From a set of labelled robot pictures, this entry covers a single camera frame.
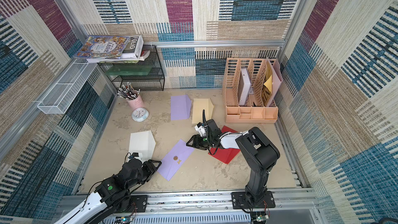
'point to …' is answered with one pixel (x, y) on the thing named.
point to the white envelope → (143, 142)
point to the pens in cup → (128, 92)
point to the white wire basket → (60, 97)
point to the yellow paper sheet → (268, 83)
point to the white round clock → (140, 114)
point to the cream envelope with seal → (199, 105)
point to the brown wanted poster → (266, 96)
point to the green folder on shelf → (131, 70)
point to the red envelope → (225, 155)
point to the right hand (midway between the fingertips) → (190, 144)
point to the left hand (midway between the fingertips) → (161, 165)
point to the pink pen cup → (135, 103)
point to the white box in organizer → (243, 86)
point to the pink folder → (273, 80)
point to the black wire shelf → (147, 75)
